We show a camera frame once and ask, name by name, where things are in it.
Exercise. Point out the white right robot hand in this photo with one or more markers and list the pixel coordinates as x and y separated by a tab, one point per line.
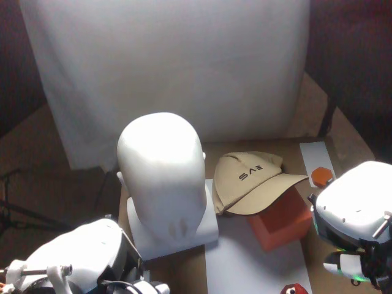
346	196

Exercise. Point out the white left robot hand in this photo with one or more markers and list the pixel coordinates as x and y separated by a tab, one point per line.
88	248

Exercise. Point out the beige baseball cap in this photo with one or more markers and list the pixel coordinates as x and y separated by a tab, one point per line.
245	190

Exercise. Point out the white mannequin head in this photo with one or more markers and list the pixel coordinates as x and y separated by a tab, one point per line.
162	171

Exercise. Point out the orange octagon block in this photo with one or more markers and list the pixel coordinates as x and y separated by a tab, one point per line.
321	176

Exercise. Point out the small white paper sheet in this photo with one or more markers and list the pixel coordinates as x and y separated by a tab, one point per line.
315	153

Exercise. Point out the orange cube block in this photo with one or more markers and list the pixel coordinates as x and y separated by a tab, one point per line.
284	220

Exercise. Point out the black stand leg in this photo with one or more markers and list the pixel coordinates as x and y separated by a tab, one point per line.
328	116

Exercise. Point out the red strawberry toy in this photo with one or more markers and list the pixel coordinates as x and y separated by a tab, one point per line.
294	289

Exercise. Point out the large white paper sheet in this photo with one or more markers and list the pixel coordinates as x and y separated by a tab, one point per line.
245	263

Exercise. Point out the white backdrop cloth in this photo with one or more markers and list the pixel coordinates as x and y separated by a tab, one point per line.
171	61

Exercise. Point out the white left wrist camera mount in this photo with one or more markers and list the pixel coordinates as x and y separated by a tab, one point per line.
55	274

